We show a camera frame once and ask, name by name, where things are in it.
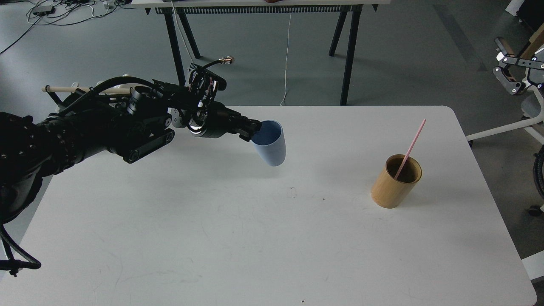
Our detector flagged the black floor cables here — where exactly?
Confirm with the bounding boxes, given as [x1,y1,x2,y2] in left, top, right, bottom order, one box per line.
[0,0,132,54]

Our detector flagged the black wire rack stand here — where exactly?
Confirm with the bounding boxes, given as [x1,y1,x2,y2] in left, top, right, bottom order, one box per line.
[42,82,79,113]

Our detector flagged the bamboo wooden cup holder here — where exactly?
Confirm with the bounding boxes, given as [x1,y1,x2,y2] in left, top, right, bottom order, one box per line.
[371,154,423,209]

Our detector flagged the pink chopstick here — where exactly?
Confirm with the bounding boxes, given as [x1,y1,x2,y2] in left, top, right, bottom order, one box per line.
[393,119,427,180]

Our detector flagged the white hanging cable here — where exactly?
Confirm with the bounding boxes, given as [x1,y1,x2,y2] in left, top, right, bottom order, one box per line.
[280,13,292,106]

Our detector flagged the white chair base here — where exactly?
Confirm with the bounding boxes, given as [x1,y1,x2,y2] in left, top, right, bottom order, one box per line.
[466,47,544,147]

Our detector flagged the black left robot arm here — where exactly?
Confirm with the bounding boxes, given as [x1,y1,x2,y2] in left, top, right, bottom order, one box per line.
[0,57,262,277]

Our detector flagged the background table with black legs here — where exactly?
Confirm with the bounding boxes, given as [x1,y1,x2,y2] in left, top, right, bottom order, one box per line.
[130,0,392,106]

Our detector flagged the light blue plastic cup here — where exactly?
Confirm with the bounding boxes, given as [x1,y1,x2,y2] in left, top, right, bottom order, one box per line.
[250,120,286,167]

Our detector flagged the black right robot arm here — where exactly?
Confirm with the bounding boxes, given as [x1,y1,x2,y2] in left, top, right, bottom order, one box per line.
[492,37,544,95]

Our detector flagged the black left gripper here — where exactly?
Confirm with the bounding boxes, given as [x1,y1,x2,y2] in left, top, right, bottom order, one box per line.
[187,102,262,142]

